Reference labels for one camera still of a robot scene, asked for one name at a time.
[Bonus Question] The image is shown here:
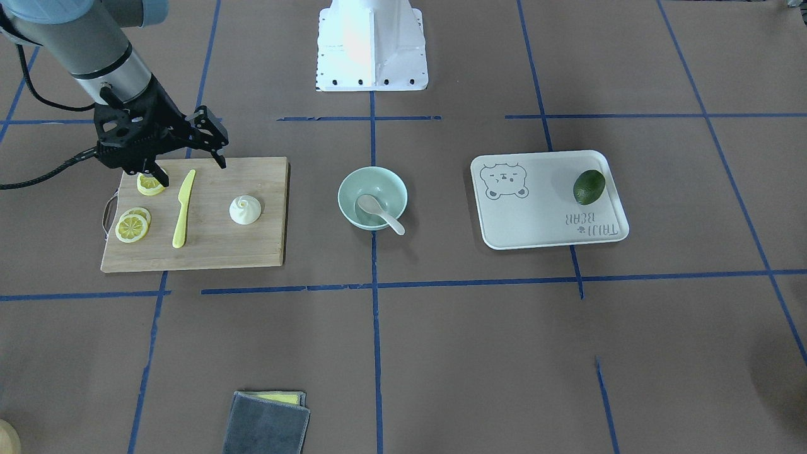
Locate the white ceramic spoon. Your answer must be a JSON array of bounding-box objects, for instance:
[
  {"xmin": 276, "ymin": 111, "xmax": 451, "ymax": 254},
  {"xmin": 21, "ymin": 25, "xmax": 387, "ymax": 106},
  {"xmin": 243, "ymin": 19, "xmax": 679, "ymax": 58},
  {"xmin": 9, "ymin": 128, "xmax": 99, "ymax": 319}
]
[{"xmin": 357, "ymin": 194, "xmax": 406, "ymax": 236}]

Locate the single lemon slice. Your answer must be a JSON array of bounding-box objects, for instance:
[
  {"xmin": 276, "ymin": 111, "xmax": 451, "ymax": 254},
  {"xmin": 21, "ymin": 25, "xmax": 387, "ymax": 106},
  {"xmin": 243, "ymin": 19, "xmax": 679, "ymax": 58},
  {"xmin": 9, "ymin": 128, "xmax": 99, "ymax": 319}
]
[{"xmin": 136, "ymin": 173, "xmax": 165, "ymax": 197}]

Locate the wooden cutting board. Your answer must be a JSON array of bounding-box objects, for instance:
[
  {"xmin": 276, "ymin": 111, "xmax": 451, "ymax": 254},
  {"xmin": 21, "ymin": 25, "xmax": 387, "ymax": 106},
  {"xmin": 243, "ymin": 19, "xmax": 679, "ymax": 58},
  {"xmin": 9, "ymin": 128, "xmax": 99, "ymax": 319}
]
[{"xmin": 101, "ymin": 157, "xmax": 290, "ymax": 273}]

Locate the green ceramic bowl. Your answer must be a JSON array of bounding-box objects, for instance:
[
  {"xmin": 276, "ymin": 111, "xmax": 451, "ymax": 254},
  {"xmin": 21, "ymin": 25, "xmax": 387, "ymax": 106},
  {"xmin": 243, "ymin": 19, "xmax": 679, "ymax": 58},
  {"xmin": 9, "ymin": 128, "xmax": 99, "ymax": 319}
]
[{"xmin": 337, "ymin": 166, "xmax": 409, "ymax": 235}]

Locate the wooden mug tree stand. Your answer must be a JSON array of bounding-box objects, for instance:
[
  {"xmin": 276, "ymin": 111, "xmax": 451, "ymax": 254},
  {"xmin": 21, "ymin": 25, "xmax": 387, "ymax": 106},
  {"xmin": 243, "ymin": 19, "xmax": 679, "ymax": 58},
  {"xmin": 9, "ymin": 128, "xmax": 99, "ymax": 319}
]
[{"xmin": 0, "ymin": 420, "xmax": 22, "ymax": 454}]

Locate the yellow plastic knife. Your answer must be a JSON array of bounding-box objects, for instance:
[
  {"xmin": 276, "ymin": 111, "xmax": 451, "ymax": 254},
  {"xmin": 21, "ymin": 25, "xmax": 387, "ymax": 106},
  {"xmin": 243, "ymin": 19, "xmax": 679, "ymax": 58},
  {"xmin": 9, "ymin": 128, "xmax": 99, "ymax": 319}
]
[{"xmin": 171, "ymin": 169, "xmax": 196, "ymax": 249}]

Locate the green avocado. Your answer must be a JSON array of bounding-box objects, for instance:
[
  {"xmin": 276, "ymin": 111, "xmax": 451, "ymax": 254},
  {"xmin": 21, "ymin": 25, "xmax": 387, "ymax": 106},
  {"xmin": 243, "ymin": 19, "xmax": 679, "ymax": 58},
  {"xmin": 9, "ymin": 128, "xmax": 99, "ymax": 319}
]
[{"xmin": 572, "ymin": 169, "xmax": 606, "ymax": 205}]

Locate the white rectangular bear tray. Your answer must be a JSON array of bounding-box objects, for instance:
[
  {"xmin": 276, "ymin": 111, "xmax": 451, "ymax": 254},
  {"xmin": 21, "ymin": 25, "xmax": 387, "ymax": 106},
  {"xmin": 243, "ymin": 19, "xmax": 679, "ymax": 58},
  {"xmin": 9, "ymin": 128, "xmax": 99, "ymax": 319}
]
[{"xmin": 470, "ymin": 149, "xmax": 629, "ymax": 250}]

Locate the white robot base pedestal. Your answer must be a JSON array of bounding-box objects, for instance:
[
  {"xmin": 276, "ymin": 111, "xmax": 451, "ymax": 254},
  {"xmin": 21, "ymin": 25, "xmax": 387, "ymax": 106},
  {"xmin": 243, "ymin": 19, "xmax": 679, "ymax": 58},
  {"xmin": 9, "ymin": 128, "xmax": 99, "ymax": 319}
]
[{"xmin": 315, "ymin": 1, "xmax": 429, "ymax": 92}]

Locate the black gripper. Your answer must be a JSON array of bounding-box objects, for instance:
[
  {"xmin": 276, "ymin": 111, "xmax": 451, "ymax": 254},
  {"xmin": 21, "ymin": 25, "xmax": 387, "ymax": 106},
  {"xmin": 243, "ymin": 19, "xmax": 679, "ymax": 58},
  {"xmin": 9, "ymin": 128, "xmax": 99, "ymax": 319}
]
[{"xmin": 93, "ymin": 77, "xmax": 229, "ymax": 189}]

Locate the lemon slice stack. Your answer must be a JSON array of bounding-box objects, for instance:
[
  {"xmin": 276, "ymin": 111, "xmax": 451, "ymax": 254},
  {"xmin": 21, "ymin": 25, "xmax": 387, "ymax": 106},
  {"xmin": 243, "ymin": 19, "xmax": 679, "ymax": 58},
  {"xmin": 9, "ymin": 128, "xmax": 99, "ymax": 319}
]
[{"xmin": 113, "ymin": 207, "xmax": 152, "ymax": 243}]

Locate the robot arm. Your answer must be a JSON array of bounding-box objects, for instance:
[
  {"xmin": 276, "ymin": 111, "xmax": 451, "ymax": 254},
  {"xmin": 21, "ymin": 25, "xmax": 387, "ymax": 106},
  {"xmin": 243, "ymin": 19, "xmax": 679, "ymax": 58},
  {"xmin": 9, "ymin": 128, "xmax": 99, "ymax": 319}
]
[{"xmin": 2, "ymin": 1, "xmax": 229, "ymax": 190}]

